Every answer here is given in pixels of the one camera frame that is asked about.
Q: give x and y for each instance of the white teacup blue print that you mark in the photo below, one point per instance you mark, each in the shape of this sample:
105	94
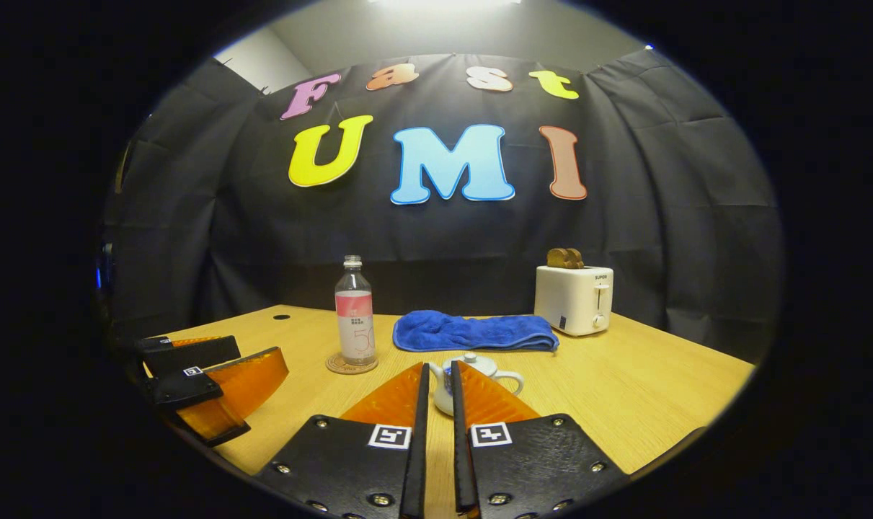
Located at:
442	400

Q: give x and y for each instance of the brown toast slice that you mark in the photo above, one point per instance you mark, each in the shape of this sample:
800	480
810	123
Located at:
577	259
557	258

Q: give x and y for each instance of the white toaster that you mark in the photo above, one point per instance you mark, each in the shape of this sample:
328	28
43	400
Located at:
569	299

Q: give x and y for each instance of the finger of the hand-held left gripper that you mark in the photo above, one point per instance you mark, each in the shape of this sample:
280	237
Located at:
191	357
191	389

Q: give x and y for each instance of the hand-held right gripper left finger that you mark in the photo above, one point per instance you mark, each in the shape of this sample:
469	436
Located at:
416	468

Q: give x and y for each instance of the clear water bottle pink label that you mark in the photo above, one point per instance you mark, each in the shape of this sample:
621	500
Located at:
355	324

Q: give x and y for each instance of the round brown coaster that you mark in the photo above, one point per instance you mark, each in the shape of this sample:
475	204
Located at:
335	366

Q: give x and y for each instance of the ceiling light strip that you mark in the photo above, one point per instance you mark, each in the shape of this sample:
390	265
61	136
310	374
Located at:
443	3

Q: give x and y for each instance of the blue towel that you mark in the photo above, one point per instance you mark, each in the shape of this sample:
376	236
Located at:
472	331

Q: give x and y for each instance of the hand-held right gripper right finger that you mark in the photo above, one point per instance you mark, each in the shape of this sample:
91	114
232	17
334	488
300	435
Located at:
463	468

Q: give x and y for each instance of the black backdrop cloth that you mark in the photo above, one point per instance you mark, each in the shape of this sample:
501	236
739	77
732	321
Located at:
623	216

